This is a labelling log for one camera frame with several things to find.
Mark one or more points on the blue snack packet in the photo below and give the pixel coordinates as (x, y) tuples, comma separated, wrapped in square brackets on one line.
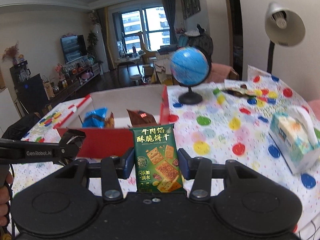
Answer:
[(95, 118)]

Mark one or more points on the black chair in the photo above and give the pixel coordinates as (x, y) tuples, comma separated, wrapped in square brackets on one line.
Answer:
[(20, 128)]

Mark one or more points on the green cracker packet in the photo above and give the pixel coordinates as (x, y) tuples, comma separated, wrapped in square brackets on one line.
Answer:
[(156, 160)]

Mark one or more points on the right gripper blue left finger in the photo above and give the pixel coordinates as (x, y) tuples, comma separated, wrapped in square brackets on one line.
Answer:
[(127, 163)]

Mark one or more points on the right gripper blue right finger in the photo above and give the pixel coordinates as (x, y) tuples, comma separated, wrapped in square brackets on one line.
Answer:
[(187, 164)]

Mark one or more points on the blue desk globe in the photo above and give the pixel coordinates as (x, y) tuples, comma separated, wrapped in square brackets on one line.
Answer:
[(190, 67)]

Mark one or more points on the wall television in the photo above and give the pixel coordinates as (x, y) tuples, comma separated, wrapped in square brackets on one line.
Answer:
[(73, 47)]

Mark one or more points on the red cardboard box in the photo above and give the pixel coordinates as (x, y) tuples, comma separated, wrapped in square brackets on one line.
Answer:
[(104, 142)]

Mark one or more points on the orange potato chip bag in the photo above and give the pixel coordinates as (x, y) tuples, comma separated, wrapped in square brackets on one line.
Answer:
[(109, 121)]

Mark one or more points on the dark snack wrapper far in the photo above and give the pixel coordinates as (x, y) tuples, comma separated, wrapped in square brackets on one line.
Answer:
[(238, 88)]

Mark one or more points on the tissue pack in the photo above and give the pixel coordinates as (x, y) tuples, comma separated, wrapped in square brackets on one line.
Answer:
[(295, 136)]

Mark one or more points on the white desk lamp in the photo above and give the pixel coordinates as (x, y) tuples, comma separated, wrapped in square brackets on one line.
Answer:
[(283, 27)]

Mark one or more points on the copper Oreo bag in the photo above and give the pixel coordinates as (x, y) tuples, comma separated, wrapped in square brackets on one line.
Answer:
[(140, 118)]

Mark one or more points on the long tv console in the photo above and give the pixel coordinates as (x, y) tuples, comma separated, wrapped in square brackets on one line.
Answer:
[(75, 83)]

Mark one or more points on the person left hand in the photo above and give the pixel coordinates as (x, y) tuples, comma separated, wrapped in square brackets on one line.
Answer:
[(4, 198)]

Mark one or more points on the balloon pattern tablecloth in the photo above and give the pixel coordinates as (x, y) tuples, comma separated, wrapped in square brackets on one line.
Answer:
[(221, 127)]

